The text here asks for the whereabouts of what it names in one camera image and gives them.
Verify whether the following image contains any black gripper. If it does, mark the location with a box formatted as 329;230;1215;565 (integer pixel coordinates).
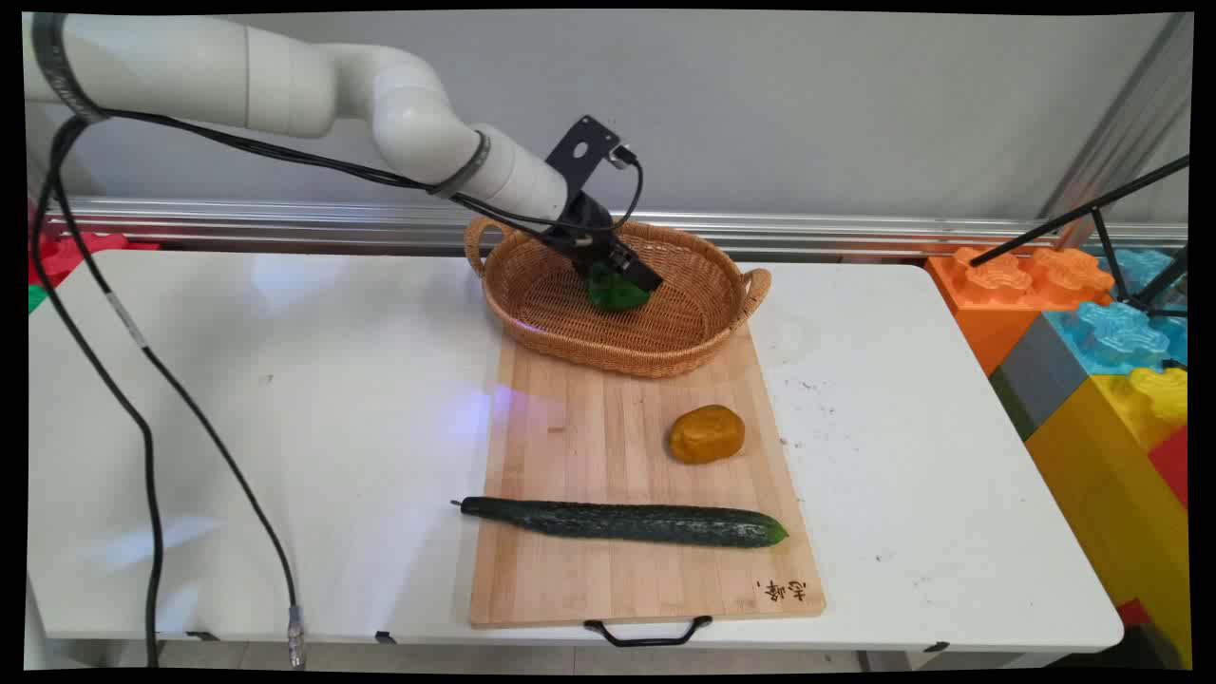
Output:
545;193;664;294

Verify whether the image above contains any green bell pepper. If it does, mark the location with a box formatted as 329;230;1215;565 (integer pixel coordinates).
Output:
585;262;653;314

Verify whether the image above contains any long dark green cucumber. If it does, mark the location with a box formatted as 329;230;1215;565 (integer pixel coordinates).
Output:
450;496;790;550

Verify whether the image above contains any woven wicker basket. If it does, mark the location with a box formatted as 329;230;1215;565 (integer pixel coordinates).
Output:
464;217;772;380

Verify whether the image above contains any wooden cutting board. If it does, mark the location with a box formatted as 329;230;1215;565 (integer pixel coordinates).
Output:
468;323;827;630

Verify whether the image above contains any orange-yellow round vegetable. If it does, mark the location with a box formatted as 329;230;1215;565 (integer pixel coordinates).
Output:
668;405;747;466

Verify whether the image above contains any orange foam building block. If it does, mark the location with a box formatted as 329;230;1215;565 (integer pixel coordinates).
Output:
926;246;1117;377

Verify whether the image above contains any grey foam building block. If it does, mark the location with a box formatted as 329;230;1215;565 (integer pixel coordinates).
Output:
988;313;1090;441

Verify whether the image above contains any black tripod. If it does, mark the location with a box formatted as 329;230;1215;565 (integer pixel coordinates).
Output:
969;155;1191;320

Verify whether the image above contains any blue foam building block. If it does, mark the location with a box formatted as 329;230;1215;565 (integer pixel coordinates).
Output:
1043;249;1190;377

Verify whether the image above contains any red foam block behind table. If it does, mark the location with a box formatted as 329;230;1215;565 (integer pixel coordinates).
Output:
28;231;161;289

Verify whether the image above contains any red foam block beside yellow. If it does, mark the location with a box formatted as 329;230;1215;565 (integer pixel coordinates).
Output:
1147;425;1191;510

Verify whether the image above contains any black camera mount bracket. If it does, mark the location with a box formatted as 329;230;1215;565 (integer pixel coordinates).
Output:
544;115;624;206

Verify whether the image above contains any dark strap near wrist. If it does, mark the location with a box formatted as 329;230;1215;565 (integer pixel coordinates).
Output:
427;128;492;200

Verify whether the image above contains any aluminium rail along wall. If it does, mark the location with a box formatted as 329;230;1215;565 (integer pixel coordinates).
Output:
43;196;1189;263

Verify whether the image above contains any black wrist cable bundle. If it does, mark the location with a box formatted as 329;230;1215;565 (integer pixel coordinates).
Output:
93;106;645;236

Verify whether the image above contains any black cutting board handle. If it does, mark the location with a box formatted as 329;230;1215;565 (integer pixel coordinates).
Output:
583;616;713;649

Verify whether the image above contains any thin black cable metal connector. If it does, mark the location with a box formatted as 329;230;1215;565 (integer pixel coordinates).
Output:
47;142;308;670

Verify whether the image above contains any thick black hanging cable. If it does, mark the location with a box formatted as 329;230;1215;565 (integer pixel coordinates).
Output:
31;114;165;670

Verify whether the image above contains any diagonal aluminium profile post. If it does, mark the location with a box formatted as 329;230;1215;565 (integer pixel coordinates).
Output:
1038;14;1194;250

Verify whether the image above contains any black strap on arm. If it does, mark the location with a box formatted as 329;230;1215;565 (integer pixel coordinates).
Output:
31;13;107;124

